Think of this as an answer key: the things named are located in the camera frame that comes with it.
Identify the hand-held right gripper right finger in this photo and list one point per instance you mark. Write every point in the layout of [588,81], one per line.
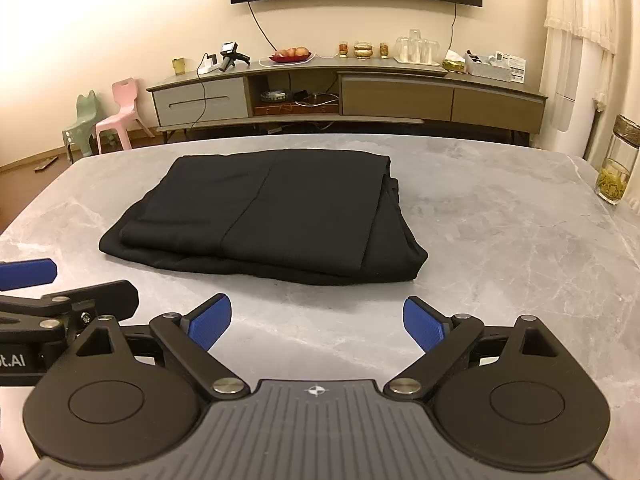
[425,325]

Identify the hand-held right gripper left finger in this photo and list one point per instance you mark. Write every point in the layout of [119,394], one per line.
[210,322]

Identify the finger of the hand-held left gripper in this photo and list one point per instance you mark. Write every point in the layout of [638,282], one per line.
[27,274]
[100,297]

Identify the black pants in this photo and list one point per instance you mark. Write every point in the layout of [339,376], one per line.
[275,210]

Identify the dark flat floor object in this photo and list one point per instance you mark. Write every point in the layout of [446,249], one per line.
[46,164]

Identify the green plastic child chair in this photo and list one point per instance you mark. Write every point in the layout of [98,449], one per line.
[82,115]

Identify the pink plastic child chair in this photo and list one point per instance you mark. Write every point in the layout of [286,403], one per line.
[125,95]

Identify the long grey tv cabinet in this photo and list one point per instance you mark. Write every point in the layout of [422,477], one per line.
[400,95]

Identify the round basket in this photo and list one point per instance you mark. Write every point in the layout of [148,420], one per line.
[273,96]

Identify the yellow cup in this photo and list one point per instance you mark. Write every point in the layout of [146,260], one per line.
[179,67]

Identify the glass tea bottle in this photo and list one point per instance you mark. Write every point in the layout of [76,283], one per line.
[615,170]

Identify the white charger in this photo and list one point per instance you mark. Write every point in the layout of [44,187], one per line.
[209,66]

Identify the white standing air conditioner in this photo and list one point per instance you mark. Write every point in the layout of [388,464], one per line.
[575,110]

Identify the gold tissue box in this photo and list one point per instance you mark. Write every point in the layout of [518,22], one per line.
[453,64]

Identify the grey organizer box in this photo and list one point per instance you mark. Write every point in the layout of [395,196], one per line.
[492,71]

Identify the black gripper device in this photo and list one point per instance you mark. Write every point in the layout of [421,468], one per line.
[229,52]

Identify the set of clear glass cups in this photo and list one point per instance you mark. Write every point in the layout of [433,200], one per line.
[417,50]

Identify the red fruit plate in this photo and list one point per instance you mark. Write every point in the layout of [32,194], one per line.
[290,58]

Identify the amber glass candle holder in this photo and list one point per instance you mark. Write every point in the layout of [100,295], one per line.
[384,50]
[343,50]

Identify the gold incense burner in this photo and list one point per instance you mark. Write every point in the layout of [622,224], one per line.
[362,51]

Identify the white curtain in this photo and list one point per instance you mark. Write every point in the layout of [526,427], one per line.
[580,5]

